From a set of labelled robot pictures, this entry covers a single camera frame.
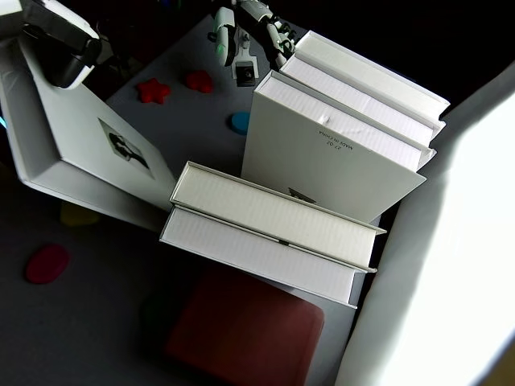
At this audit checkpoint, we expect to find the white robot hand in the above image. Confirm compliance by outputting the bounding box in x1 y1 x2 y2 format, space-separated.
260 14 301 72
18 0 104 90

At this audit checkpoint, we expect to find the white hollow book with portrait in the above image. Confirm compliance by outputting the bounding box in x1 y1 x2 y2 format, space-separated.
0 38 175 223

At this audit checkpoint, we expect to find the red heart block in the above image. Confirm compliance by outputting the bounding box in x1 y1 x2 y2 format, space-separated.
184 70 214 94

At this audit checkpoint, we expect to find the red star block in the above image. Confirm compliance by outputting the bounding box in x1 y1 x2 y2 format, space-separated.
136 78 171 105

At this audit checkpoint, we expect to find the blue round block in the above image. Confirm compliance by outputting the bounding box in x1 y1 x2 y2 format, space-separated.
230 111 251 136

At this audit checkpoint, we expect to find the white book with emblem cover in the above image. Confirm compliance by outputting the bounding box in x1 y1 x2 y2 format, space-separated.
240 70 439 226

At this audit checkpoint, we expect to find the yellow square block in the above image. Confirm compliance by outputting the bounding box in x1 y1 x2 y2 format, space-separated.
60 203 100 226

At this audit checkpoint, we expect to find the cream white book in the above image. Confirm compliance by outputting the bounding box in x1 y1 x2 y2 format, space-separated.
168 160 388 274

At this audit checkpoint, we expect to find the magenta oval block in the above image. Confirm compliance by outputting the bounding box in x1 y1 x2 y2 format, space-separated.
24 244 70 285

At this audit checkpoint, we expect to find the white book with photo cover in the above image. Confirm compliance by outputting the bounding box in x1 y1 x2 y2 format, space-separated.
159 205 359 310

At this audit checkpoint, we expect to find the grey table cloth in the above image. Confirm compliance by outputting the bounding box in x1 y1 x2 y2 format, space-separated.
0 11 383 386

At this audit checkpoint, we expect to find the green block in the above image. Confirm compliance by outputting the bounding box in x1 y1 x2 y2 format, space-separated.
140 291 178 335

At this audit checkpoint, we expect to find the large white blurred panel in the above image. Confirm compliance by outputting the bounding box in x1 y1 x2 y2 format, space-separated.
333 60 515 386

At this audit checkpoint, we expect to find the dull red plain book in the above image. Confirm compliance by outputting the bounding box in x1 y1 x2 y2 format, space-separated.
163 265 326 386

